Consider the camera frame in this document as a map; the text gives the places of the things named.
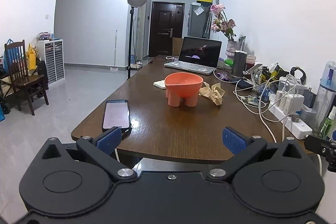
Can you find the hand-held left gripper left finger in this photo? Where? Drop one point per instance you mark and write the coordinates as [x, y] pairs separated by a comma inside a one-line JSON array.
[[109, 139]]

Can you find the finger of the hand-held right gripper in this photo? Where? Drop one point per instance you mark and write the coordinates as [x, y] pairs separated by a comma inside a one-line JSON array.
[[319, 146]]

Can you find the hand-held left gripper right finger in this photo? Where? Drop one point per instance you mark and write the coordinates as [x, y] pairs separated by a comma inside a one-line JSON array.
[[233, 141]]

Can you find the brown paper towel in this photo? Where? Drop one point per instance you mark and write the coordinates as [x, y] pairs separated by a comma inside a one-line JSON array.
[[214, 94]]

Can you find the orange footed bowl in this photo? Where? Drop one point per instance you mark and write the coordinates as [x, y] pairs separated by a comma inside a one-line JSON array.
[[183, 85]]

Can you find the green spray bottle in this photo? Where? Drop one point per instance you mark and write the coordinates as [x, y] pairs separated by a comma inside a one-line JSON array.
[[326, 124]]

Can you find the black smartphone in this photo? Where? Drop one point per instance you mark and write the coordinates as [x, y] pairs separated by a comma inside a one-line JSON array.
[[115, 115]]

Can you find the white power strip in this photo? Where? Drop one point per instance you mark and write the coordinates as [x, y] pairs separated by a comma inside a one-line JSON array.
[[296, 128]]

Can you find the black power adapter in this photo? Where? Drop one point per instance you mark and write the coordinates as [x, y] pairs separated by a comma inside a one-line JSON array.
[[309, 99]]

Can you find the white power adapter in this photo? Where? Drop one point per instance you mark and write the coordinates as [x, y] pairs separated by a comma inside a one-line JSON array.
[[294, 102], [280, 98]]

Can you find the clear plastic water bottle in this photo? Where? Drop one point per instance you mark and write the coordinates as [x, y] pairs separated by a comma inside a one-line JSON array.
[[324, 92]]

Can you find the blue circuit board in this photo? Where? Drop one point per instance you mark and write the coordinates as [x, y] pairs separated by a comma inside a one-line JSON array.
[[262, 94]]

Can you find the purple wrapper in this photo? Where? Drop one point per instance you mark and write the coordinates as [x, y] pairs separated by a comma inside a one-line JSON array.
[[224, 75]]

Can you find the white phone stand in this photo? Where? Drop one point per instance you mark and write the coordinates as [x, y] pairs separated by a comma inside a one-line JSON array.
[[253, 70]]

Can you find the black headphones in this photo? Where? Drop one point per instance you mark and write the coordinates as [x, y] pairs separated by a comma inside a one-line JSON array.
[[302, 74]]

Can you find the white sponge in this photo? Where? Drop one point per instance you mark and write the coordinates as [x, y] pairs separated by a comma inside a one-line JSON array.
[[159, 84]]

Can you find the green container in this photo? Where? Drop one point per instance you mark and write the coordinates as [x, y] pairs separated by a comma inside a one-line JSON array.
[[228, 62]]

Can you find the yellow and black snack packet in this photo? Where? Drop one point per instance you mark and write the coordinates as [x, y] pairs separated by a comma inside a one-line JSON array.
[[274, 72]]

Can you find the white mop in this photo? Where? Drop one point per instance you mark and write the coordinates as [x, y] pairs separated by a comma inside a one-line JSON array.
[[114, 50]]

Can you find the black suitcase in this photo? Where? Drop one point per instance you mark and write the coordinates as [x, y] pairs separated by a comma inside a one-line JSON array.
[[42, 74]]

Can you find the pale textured vase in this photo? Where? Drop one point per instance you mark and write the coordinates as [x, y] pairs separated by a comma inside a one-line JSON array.
[[232, 48]]

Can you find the silver laptop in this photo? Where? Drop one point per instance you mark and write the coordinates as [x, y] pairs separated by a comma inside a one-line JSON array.
[[200, 52]]

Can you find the white drawer cabinet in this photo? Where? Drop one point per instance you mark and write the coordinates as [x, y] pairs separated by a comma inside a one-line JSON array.
[[53, 61]]

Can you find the silver foil packet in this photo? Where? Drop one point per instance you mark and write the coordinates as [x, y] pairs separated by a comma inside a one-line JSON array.
[[242, 41]]

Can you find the dark wooden chair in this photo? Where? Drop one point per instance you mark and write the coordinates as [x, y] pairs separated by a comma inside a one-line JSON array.
[[25, 81]]

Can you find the cardboard box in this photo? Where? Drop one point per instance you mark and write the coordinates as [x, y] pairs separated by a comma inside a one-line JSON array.
[[177, 47]]

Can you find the yellow bag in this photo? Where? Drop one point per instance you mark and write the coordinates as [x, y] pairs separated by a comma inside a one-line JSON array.
[[32, 57]]

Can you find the grey refrigerator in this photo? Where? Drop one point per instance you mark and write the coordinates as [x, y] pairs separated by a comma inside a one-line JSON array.
[[197, 26]]

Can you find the dark brown door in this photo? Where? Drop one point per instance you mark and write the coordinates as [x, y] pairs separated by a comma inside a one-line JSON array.
[[164, 27]]

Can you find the blue bag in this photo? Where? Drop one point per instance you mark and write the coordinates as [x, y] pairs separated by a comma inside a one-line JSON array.
[[8, 56]]

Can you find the pink flowers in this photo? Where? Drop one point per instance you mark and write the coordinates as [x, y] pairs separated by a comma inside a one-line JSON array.
[[219, 9]]

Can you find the yellow and black box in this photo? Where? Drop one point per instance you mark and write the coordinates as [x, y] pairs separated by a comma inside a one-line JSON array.
[[204, 0]]

